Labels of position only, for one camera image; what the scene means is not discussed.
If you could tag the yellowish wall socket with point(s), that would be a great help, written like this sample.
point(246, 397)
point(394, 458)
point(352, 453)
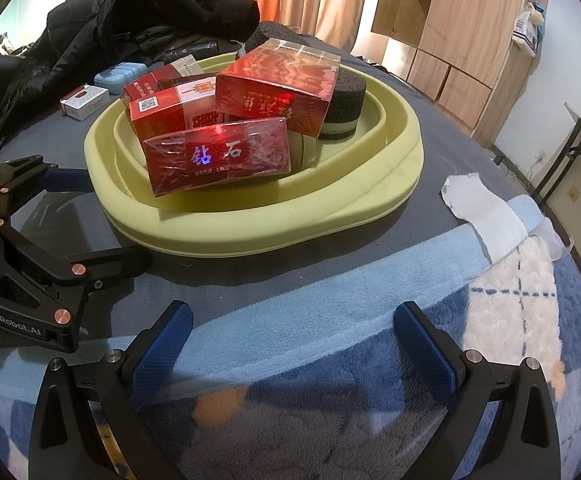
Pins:
point(574, 193)

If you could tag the black plastic bag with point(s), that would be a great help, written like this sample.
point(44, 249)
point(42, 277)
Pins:
point(190, 51)

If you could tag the white bag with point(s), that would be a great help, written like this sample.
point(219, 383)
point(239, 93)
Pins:
point(525, 35)

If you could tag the wooden wardrobe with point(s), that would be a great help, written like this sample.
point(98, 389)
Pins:
point(450, 25)

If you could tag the large red cigarette carton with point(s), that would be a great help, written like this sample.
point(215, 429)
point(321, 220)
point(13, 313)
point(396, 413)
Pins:
point(220, 160)

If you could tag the light blue plastic case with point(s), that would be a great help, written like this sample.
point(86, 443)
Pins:
point(118, 76)

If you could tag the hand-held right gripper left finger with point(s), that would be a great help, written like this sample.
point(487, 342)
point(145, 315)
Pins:
point(163, 355)

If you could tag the yellow-green plastic basin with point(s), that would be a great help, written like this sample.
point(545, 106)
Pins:
point(270, 215)

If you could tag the clear plastic wrapper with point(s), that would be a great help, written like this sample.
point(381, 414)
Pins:
point(552, 237)

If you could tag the white wall socket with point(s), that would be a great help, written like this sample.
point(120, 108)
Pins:
point(539, 154)

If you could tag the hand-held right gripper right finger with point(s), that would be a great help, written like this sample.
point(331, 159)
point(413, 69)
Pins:
point(425, 355)

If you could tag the clear-wrapped red cigarette box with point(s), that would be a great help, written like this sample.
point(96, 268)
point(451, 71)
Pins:
point(270, 95)

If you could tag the white plush toy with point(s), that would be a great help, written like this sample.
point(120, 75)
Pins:
point(537, 14)

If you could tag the black foam disc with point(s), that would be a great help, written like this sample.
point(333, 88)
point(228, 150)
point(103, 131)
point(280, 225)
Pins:
point(265, 35)
point(345, 105)

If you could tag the red white cigarette box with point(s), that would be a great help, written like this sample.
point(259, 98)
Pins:
point(163, 110)

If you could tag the black jacket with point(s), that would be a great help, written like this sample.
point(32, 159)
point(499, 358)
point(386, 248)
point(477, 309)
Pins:
point(120, 5)

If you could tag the white red cigarette pack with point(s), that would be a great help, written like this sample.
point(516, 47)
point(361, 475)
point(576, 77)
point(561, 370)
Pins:
point(85, 102)

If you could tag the blue checked plush blanket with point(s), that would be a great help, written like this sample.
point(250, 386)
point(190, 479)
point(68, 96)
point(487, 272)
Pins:
point(370, 410)

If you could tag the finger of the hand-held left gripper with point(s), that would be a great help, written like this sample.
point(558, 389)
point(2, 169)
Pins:
point(68, 181)
point(115, 262)

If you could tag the white cloth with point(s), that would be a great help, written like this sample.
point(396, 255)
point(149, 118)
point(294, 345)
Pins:
point(480, 210)

